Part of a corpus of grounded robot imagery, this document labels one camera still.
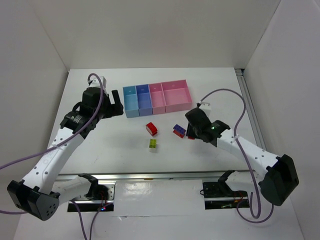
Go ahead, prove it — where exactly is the red white lego piece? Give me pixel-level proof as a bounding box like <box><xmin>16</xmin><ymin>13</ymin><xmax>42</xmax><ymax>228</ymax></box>
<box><xmin>145</xmin><ymin>122</ymin><xmax>158</xmax><ymax>136</ymax></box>

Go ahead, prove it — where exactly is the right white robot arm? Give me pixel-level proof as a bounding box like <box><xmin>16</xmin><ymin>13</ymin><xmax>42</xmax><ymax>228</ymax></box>
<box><xmin>185</xmin><ymin>107</ymin><xmax>299</xmax><ymax>206</ymax></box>

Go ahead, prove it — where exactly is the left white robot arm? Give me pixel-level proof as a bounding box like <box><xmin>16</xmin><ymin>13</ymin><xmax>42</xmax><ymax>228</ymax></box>
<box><xmin>7</xmin><ymin>87</ymin><xmax>124</xmax><ymax>221</ymax></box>

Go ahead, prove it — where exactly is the red lego under blue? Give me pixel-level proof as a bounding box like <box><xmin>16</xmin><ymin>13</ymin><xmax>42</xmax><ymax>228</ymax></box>
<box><xmin>173</xmin><ymin>130</ymin><xmax>185</xmax><ymax>139</ymax></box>

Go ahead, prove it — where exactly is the blue lego brick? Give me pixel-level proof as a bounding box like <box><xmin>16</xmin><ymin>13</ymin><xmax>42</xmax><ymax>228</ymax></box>
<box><xmin>173</xmin><ymin>124</ymin><xmax>186</xmax><ymax>135</ymax></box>

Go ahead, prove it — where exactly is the light blue bin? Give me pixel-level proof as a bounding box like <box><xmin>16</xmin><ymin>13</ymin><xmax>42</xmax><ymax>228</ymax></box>
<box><xmin>123</xmin><ymin>85</ymin><xmax>140</xmax><ymax>118</ymax></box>

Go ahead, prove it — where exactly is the dark blue bin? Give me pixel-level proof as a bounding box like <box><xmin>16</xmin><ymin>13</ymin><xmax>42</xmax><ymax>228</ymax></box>
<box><xmin>136</xmin><ymin>84</ymin><xmax>153</xmax><ymax>117</ymax></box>

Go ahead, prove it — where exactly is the large pink bin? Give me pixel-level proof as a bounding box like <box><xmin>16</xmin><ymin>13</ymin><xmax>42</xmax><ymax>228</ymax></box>
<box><xmin>161</xmin><ymin>79</ymin><xmax>193</xmax><ymax>113</ymax></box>

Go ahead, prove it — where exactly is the yellow green lego block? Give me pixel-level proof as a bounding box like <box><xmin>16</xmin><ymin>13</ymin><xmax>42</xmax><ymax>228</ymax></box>
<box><xmin>148</xmin><ymin>139</ymin><xmax>157</xmax><ymax>153</ymax></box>

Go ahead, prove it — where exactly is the small pink bin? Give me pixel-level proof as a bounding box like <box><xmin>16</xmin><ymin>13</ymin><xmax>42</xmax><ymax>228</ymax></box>
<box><xmin>149</xmin><ymin>83</ymin><xmax>166</xmax><ymax>115</ymax></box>

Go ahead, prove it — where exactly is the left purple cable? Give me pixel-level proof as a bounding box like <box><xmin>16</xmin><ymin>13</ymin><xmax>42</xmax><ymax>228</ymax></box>
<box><xmin>0</xmin><ymin>73</ymin><xmax>111</xmax><ymax>240</ymax></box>

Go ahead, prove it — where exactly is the purple cable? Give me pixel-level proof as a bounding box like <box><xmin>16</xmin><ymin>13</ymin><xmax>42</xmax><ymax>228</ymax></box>
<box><xmin>199</xmin><ymin>89</ymin><xmax>275</xmax><ymax>224</ymax></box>
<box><xmin>0</xmin><ymin>73</ymin><xmax>111</xmax><ymax>240</ymax></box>

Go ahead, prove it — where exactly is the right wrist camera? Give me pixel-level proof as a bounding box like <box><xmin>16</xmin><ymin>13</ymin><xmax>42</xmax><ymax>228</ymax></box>
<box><xmin>196</xmin><ymin>102</ymin><xmax>212</xmax><ymax>115</ymax></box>

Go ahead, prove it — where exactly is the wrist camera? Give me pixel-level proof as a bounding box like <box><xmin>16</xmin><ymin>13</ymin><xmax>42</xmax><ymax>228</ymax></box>
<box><xmin>87</xmin><ymin>76</ymin><xmax>107</xmax><ymax>88</ymax></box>
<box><xmin>196</xmin><ymin>102</ymin><xmax>212</xmax><ymax>115</ymax></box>

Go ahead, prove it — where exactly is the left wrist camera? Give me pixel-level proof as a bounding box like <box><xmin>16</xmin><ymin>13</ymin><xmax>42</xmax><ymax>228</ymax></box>
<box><xmin>87</xmin><ymin>76</ymin><xmax>107</xmax><ymax>88</ymax></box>

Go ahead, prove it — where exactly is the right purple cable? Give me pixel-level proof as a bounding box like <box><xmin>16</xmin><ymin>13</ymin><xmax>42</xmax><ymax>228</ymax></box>
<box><xmin>199</xmin><ymin>89</ymin><xmax>275</xmax><ymax>224</ymax></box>

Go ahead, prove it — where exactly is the aluminium front rail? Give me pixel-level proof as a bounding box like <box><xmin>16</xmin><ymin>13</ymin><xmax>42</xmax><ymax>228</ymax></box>
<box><xmin>56</xmin><ymin>170</ymin><xmax>256</xmax><ymax>182</ymax></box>

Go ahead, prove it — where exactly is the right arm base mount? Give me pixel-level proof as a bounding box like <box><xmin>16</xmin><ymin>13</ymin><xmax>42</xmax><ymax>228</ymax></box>
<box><xmin>199</xmin><ymin>181</ymin><xmax>250</xmax><ymax>210</ymax></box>

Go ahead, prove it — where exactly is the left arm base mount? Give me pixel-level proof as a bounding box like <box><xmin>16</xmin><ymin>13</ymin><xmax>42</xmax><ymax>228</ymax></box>
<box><xmin>73</xmin><ymin>180</ymin><xmax>116</xmax><ymax>213</ymax></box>

